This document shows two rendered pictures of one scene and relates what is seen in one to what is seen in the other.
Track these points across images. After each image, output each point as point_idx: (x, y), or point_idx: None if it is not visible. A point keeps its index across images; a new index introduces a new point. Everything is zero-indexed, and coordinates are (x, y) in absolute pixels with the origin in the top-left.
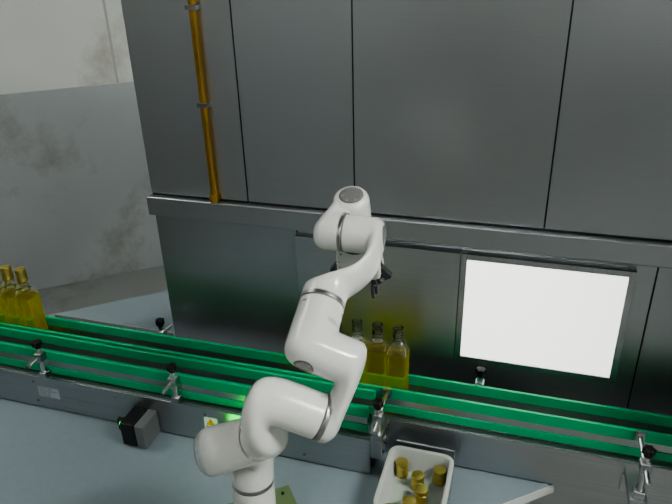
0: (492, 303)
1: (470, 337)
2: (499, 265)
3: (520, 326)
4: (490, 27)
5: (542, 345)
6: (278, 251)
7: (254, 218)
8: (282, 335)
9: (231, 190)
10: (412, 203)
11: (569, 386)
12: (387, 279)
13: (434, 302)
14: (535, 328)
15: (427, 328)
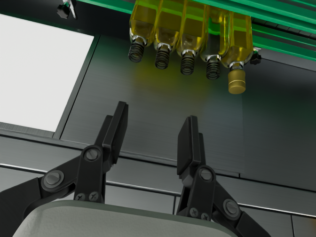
0: (43, 81)
1: (79, 51)
2: (19, 122)
3: (23, 56)
4: None
5: (8, 37)
6: (258, 152)
7: (288, 197)
8: (254, 71)
9: (310, 230)
10: (106, 202)
11: (7, 5)
12: (26, 181)
13: (105, 87)
14: (8, 53)
15: (119, 63)
